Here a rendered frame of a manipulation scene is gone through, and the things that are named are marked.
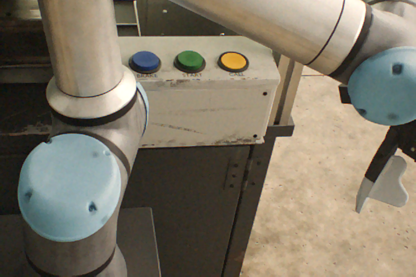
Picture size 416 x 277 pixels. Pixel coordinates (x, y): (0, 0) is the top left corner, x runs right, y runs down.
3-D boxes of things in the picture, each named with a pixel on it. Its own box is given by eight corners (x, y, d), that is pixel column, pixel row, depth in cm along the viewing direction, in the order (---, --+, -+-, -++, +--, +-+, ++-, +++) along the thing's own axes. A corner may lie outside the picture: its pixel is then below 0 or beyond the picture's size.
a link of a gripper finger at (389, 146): (371, 183, 87) (410, 122, 85) (360, 176, 88) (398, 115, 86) (380, 182, 91) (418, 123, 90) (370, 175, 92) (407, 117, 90)
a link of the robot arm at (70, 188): (8, 267, 88) (-1, 196, 78) (43, 186, 98) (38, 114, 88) (104, 286, 87) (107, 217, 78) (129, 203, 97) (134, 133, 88)
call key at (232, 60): (241, 62, 117) (243, 52, 115) (246, 78, 114) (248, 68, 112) (217, 62, 116) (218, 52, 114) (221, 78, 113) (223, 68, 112)
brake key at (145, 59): (156, 60, 113) (156, 50, 112) (158, 76, 111) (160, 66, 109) (130, 60, 113) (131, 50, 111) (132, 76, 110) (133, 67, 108)
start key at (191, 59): (199, 59, 115) (200, 49, 113) (203, 75, 112) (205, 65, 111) (174, 59, 114) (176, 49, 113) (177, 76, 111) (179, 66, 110)
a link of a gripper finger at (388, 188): (383, 235, 88) (424, 172, 86) (343, 208, 90) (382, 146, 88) (389, 234, 90) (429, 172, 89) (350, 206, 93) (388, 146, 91)
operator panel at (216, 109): (251, 101, 130) (265, 35, 120) (264, 144, 123) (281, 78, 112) (95, 104, 125) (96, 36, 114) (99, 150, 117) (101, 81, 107)
